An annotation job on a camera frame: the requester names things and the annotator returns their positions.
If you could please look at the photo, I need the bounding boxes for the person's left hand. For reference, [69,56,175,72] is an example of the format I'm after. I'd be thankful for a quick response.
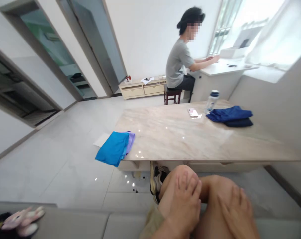
[165,171,202,235]

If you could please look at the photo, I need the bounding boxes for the person's right hand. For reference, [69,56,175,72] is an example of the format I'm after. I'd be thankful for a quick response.
[216,185,256,233]

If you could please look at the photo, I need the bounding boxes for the person's legs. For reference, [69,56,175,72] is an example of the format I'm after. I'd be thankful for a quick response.
[139,164,262,239]

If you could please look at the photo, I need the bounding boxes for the grey black sneaker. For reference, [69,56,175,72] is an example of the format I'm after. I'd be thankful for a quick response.
[150,161,170,203]

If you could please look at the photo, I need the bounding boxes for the beige marble table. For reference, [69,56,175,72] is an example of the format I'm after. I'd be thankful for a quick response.
[117,99,301,179]

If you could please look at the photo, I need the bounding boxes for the purple garment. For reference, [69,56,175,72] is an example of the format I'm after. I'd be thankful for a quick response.
[120,132,136,158]

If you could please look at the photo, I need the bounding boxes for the navy garment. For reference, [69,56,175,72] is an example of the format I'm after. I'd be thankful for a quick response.
[224,118,254,128]

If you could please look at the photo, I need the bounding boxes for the bright blue garment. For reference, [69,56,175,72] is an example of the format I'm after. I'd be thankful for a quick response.
[95,131,130,168]

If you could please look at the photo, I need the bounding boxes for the royal blue garment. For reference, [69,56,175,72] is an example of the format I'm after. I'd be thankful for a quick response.
[206,105,253,124]

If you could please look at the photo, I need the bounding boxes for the clear water bottle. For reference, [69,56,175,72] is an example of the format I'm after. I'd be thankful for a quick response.
[204,90,220,115]

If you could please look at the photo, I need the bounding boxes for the dark red wooden stool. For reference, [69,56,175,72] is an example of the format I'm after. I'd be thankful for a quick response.
[164,87,185,105]

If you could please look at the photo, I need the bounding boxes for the white paper sheet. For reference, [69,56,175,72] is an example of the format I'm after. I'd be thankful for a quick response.
[93,133,111,148]

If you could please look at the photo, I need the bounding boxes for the grey sofa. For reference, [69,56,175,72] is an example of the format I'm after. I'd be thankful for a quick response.
[0,201,301,239]

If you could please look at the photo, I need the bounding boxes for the cream low cabinet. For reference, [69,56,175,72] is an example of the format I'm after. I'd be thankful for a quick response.
[118,74,167,101]

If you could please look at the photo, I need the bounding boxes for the white desk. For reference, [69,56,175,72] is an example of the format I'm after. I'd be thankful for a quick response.
[189,58,261,103]

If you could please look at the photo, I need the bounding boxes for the white open box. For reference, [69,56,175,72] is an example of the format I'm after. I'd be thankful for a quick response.
[219,27,262,59]

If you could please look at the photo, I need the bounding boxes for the window with white grille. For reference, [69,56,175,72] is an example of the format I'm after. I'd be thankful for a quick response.
[207,0,244,56]

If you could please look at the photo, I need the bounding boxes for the frosted glass door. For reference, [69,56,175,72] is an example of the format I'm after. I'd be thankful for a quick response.
[56,0,128,95]

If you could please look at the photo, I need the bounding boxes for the white curtain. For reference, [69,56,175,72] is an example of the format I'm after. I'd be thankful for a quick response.
[245,0,301,73]

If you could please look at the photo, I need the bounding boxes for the pink plush toy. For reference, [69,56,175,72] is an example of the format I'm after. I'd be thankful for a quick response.
[1,206,45,237]

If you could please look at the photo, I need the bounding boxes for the grey framed doorway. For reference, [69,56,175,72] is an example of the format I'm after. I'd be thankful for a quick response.
[0,0,99,102]

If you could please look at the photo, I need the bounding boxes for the dark sliding doorway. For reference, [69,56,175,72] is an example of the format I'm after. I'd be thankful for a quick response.
[0,41,64,129]

